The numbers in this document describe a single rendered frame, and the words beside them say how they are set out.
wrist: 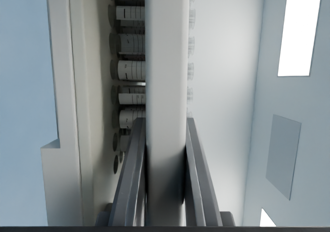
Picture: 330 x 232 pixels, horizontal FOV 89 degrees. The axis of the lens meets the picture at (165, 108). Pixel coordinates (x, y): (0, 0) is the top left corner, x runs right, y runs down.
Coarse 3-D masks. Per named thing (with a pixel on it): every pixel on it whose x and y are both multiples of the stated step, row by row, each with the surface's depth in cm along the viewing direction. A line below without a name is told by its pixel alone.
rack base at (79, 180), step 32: (64, 0) 7; (96, 0) 9; (64, 32) 7; (96, 32) 9; (64, 64) 7; (96, 64) 9; (64, 96) 8; (96, 96) 9; (64, 128) 8; (96, 128) 9; (64, 160) 8; (96, 160) 9; (64, 192) 8; (96, 192) 9; (64, 224) 8
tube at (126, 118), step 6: (114, 114) 12; (120, 114) 12; (126, 114) 12; (132, 114) 12; (138, 114) 12; (144, 114) 12; (186, 114) 12; (114, 120) 12; (120, 120) 12; (126, 120) 12; (132, 120) 12; (114, 126) 12; (120, 126) 12; (126, 126) 12
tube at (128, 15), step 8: (112, 8) 11; (120, 8) 11; (128, 8) 11; (136, 8) 11; (144, 8) 11; (192, 8) 11; (112, 16) 11; (120, 16) 11; (128, 16) 11; (136, 16) 11; (144, 16) 11; (192, 16) 11; (112, 24) 11; (120, 24) 11; (128, 24) 11; (136, 24) 11; (144, 24) 11; (192, 24) 11
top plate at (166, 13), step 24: (168, 0) 7; (168, 24) 7; (168, 48) 7; (168, 72) 8; (168, 96) 8; (168, 120) 8; (168, 144) 8; (168, 168) 8; (168, 192) 8; (168, 216) 9
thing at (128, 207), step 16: (144, 128) 9; (128, 144) 9; (144, 144) 8; (128, 160) 8; (144, 160) 8; (128, 176) 7; (144, 176) 8; (128, 192) 6; (144, 192) 8; (112, 208) 6; (128, 208) 6; (144, 208) 8; (96, 224) 6; (112, 224) 5; (128, 224) 5
